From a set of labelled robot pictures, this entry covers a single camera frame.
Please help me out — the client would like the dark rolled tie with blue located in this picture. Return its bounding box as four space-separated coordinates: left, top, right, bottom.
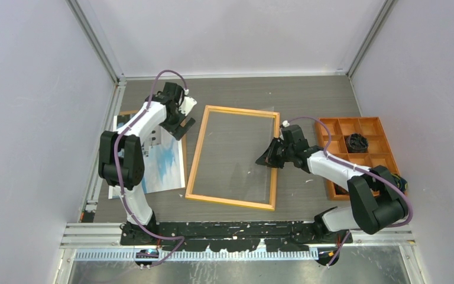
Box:
345 133 369 153

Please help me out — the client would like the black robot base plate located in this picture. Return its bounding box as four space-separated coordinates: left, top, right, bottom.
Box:
119 221 352 253

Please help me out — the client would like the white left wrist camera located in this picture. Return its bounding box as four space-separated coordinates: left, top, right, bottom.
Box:
179 96 197 116

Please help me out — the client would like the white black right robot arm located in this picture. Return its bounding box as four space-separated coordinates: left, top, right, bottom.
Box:
256 125 413 243

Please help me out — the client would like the building and sky photo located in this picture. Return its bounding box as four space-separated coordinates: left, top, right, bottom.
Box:
108 111 186 199

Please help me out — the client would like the yellow wooden picture frame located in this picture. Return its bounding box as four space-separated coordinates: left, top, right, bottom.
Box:
184 105 281 212

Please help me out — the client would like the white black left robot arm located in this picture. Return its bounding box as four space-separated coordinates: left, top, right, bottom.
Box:
98 82 197 245

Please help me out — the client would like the brown wooden compartment tray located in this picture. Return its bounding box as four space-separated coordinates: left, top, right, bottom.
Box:
314 116 407 202

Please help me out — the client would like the dark rolled tie yellow pattern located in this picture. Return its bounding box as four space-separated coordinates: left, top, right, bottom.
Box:
391 173 408 193

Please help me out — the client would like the dark rolled tie brown pattern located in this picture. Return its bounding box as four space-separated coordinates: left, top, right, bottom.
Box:
333 183 349 195

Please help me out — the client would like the aluminium rail front edge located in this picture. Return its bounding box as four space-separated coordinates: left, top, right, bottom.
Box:
60 221 416 264

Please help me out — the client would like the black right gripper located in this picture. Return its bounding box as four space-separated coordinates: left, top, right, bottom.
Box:
257 137 295 169

